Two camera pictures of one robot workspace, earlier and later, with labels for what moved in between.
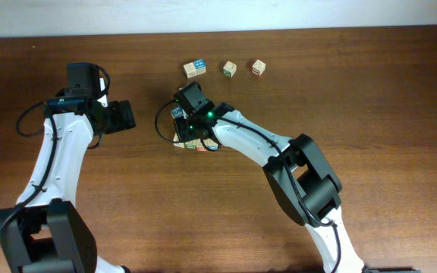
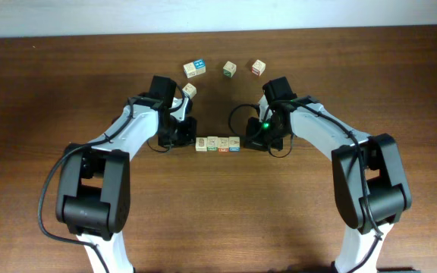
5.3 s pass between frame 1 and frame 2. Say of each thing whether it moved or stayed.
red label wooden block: moved
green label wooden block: moved
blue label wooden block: moved
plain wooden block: stayed
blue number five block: stayed
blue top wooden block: stayed
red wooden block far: stayed
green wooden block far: stayed
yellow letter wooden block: moved
